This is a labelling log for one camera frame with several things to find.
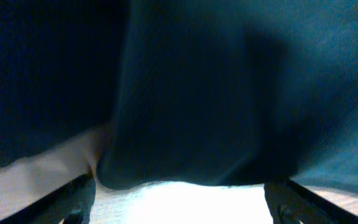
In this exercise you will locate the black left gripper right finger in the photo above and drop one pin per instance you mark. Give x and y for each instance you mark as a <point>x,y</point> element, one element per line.
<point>290,203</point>

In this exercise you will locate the black t-shirt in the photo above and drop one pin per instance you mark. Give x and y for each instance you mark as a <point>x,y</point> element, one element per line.
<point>213,92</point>

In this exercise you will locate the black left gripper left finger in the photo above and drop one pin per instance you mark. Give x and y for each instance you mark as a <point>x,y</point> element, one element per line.
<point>70,203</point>

